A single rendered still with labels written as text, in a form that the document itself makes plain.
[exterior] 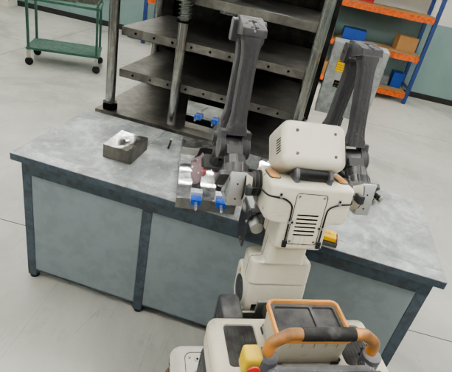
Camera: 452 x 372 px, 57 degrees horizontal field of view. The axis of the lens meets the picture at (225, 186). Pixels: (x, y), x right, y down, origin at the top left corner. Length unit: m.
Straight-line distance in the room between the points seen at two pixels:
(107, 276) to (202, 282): 0.53
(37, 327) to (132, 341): 0.48
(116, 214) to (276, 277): 0.92
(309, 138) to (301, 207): 0.21
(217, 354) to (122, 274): 1.13
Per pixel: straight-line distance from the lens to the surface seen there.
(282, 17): 2.44
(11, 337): 2.38
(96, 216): 2.16
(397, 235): 2.11
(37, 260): 2.56
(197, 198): 1.77
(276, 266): 1.48
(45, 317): 2.44
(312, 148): 1.28
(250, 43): 1.32
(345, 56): 1.58
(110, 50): 2.68
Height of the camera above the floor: 1.80
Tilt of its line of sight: 29 degrees down
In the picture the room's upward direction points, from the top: 12 degrees clockwise
